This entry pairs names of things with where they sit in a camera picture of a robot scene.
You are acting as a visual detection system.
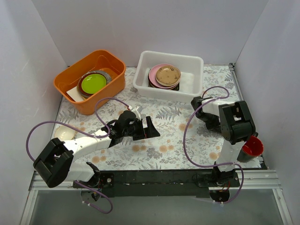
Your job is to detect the floral table mat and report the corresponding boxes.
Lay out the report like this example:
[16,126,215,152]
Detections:
[44,65,255,171]

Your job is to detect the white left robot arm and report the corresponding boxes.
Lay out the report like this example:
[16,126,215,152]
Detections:
[33,110,160,188]

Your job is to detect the dark red plate in bin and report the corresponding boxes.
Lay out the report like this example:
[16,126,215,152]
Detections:
[77,70,112,98]

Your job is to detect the black floral rectangular plate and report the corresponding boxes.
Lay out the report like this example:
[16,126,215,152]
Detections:
[148,81,181,91]

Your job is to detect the black skull mug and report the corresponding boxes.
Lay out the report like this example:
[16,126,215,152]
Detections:
[237,132,264,163]

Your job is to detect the small cream bowl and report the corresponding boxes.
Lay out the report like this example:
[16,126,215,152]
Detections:
[54,126,76,141]

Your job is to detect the pink speckled glass plate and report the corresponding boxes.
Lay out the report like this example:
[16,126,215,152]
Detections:
[155,66,181,87]

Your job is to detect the lime green plate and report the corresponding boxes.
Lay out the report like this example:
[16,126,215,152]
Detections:
[81,74,107,94]

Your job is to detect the orange plastic bin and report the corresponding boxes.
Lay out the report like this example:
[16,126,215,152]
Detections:
[53,50,126,115]

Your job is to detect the white square plate in bin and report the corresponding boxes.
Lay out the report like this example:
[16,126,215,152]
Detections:
[67,86,85,102]

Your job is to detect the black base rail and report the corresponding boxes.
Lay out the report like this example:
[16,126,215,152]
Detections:
[70,161,268,197]

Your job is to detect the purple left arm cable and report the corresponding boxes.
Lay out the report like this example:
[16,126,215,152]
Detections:
[25,97,132,214]

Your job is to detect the white plastic bin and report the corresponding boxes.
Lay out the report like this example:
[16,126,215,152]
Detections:
[133,51,204,103]

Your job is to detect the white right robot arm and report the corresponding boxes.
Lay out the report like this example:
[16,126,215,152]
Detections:
[191,97,255,186]

